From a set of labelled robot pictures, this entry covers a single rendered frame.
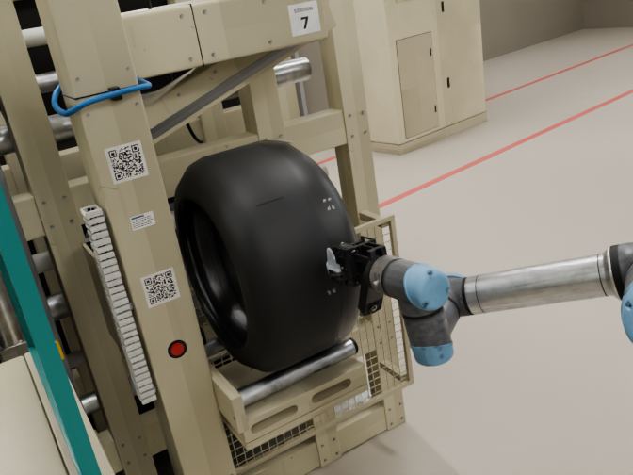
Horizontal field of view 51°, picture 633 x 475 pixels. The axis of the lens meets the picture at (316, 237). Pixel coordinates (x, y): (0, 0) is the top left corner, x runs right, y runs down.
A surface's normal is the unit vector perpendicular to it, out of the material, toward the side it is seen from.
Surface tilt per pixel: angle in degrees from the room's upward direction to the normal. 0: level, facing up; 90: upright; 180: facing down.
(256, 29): 90
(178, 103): 90
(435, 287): 83
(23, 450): 0
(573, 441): 0
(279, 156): 20
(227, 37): 90
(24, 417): 0
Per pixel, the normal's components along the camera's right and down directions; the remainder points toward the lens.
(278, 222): 0.33, -0.32
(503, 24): 0.63, 0.20
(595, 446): -0.15, -0.92
